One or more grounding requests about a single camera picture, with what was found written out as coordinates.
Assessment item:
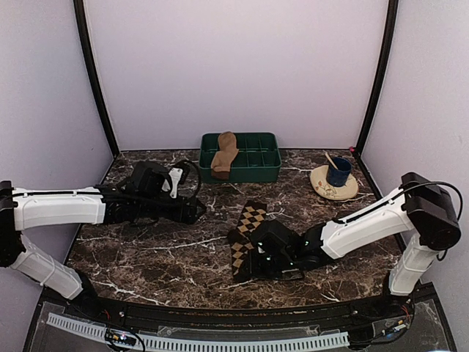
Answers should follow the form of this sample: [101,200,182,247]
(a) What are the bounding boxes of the cream floral plate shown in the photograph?
[309,165,359,201]

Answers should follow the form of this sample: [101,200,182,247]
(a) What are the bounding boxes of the tan brown sock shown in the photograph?
[211,131,239,180]

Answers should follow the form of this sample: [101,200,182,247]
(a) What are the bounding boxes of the brown argyle sock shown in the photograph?
[227,200,267,283]

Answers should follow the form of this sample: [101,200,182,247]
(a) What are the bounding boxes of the dark blue mug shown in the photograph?
[326,157,352,187]

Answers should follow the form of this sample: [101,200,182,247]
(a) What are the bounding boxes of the green compartment tray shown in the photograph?
[199,132,281,183]

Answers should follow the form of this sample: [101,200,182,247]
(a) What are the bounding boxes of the black right frame post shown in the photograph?
[354,0,399,158]

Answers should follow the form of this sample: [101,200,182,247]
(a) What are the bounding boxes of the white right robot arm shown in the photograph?
[249,172,462,318]

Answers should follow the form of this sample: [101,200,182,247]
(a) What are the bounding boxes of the small circuit board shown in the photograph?
[104,329,138,348]

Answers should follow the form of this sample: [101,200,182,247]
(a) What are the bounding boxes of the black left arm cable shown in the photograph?
[171,159,202,201]

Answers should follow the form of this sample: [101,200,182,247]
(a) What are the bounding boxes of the black frame post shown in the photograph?
[354,0,399,158]
[73,0,120,158]

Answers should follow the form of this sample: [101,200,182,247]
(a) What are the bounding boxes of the white slotted cable duct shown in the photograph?
[46,313,350,351]

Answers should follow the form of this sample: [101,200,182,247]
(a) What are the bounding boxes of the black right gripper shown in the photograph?
[239,247,295,279]

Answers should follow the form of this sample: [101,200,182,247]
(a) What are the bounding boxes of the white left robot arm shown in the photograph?
[1,181,206,320]

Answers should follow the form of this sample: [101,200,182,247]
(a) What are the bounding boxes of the black front table rail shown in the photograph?
[99,296,408,329]

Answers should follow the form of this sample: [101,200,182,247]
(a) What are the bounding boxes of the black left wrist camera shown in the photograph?
[125,161,183,199]

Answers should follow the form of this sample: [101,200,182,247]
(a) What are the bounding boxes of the wooden spoon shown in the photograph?
[325,152,338,169]

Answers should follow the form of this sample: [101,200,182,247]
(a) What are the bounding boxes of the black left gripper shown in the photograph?
[137,194,206,224]

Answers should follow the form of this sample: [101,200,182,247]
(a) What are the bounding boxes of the black left frame post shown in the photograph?
[73,0,120,158]

